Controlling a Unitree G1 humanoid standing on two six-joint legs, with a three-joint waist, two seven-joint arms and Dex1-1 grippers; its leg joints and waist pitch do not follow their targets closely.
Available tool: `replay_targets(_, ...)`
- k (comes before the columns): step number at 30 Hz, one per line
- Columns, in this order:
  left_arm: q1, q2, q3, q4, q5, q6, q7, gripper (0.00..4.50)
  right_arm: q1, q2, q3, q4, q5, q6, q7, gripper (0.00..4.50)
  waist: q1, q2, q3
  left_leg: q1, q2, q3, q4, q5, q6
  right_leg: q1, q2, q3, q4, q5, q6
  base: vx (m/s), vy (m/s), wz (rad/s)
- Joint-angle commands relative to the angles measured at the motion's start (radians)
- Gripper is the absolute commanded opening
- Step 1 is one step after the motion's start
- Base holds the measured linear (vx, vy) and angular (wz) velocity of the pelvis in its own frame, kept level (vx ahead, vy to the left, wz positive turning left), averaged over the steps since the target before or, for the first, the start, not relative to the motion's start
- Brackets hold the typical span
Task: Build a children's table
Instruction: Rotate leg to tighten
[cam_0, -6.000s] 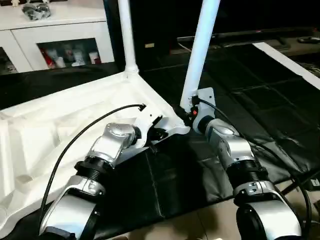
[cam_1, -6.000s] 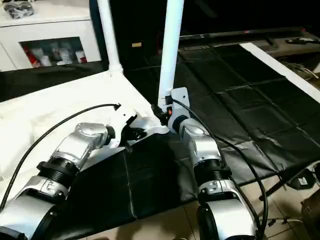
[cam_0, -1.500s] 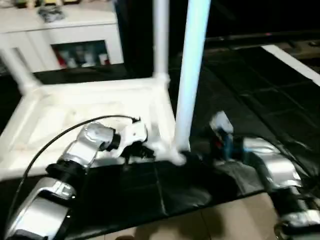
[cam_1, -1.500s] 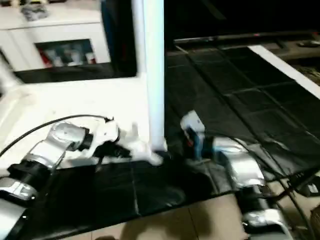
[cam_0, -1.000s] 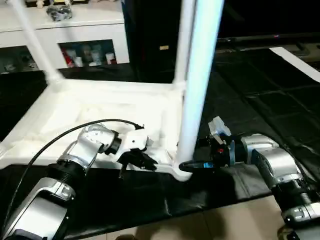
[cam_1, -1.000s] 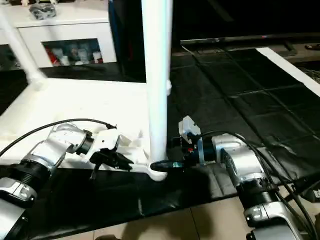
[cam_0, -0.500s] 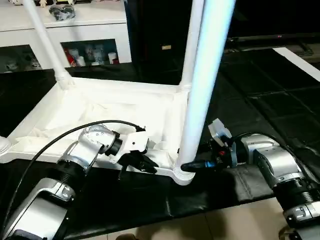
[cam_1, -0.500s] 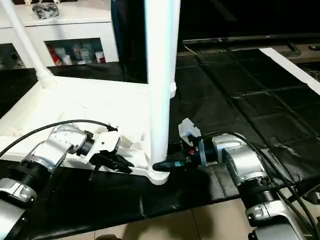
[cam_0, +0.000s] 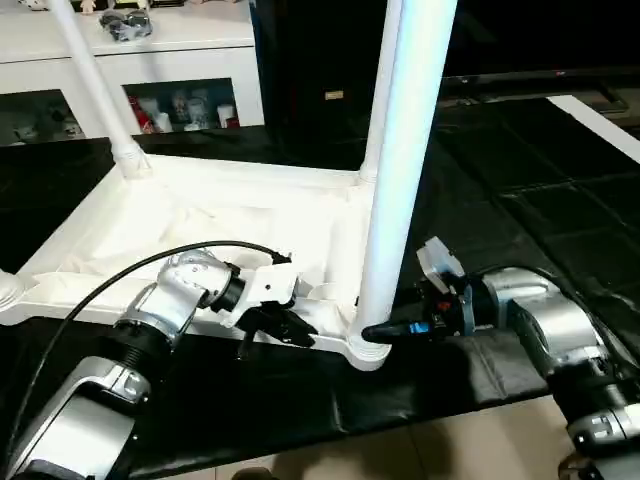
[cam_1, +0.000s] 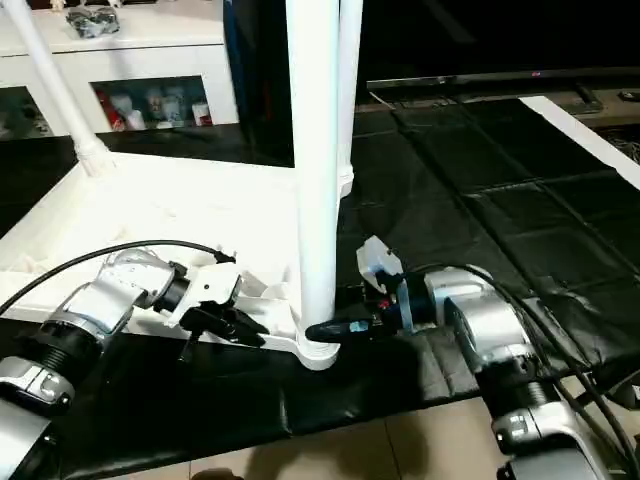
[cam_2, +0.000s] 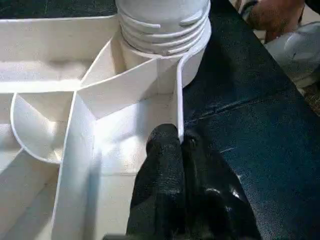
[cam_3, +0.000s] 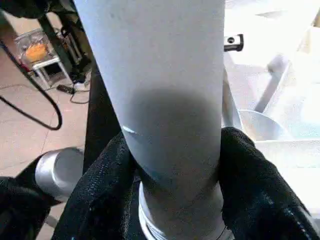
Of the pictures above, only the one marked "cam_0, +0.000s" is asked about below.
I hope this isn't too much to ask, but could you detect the white plastic table leg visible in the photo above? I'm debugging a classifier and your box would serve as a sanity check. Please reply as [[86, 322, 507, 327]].
[[355, 0, 459, 346], [45, 0, 153, 179], [358, 0, 404, 187]]

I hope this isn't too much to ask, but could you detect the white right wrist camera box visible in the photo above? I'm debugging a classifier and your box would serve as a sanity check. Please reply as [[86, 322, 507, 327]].
[[415, 236, 467, 293]]

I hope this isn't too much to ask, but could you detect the crumpled black plastic sheet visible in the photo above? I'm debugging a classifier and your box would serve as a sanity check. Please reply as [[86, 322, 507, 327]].
[[400, 100, 640, 406]]

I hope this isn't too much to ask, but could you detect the white cabinet with glass doors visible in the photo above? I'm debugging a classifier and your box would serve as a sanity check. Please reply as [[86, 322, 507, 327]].
[[0, 0, 267, 147]]

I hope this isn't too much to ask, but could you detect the grey bundle of small items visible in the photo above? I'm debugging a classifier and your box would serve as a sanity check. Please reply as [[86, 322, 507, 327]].
[[100, 10, 154, 44]]

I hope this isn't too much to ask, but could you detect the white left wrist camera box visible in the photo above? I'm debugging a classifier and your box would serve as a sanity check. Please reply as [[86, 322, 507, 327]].
[[232, 262, 299, 327]]

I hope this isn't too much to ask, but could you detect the white plastic table top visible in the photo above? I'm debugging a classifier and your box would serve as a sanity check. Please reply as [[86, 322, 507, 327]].
[[0, 150, 393, 373]]

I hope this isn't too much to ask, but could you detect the dark low furniture silver edge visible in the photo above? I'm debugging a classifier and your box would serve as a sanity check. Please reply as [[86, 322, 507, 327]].
[[440, 66, 640, 103]]

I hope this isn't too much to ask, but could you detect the black work mat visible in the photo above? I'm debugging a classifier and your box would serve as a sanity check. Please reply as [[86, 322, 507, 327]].
[[0, 95, 640, 476]]

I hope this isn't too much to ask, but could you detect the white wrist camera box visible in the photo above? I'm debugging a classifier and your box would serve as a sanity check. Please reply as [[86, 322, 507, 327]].
[[232, 262, 299, 327], [415, 236, 467, 293]]

